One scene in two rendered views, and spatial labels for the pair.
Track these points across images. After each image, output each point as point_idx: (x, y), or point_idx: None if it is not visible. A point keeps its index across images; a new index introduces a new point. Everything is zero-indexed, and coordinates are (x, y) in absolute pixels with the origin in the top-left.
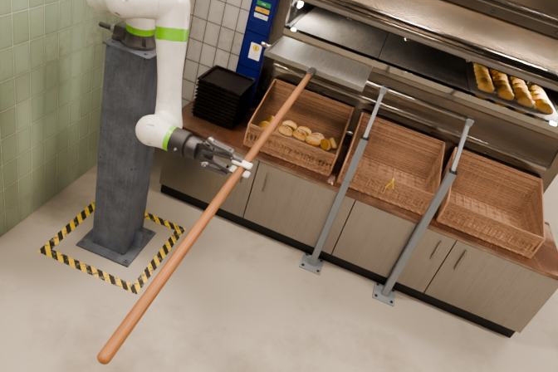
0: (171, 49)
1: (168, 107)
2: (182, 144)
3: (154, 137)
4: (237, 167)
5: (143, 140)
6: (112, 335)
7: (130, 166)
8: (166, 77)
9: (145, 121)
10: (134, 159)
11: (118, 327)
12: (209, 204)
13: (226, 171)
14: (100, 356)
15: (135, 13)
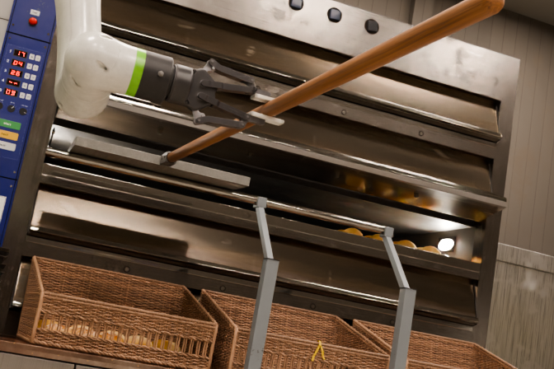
0: None
1: None
2: (171, 64)
3: (119, 54)
4: (265, 105)
5: (95, 63)
6: (460, 2)
7: None
8: (86, 2)
9: (95, 32)
10: None
11: (452, 7)
12: (308, 81)
13: (244, 118)
14: None
15: None
